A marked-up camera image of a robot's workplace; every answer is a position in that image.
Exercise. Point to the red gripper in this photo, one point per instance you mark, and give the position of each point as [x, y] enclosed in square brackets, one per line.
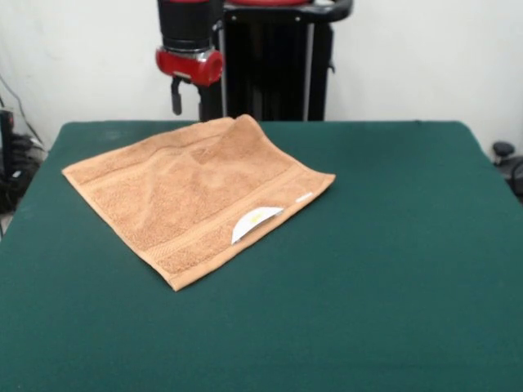
[192, 65]

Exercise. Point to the tan terry towel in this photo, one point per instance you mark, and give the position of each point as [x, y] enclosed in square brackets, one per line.
[196, 192]

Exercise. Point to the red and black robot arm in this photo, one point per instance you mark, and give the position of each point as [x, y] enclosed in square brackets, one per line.
[186, 24]

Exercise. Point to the red robot base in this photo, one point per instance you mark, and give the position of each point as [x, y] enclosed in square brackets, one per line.
[265, 2]

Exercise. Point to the black box with red light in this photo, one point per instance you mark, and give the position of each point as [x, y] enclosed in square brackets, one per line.
[6, 139]

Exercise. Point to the dark green table cloth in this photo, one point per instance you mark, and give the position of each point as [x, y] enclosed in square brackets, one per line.
[408, 286]

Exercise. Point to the black chair base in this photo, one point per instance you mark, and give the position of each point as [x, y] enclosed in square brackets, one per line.
[503, 149]

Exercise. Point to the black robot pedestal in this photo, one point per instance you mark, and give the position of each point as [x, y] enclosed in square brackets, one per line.
[278, 73]

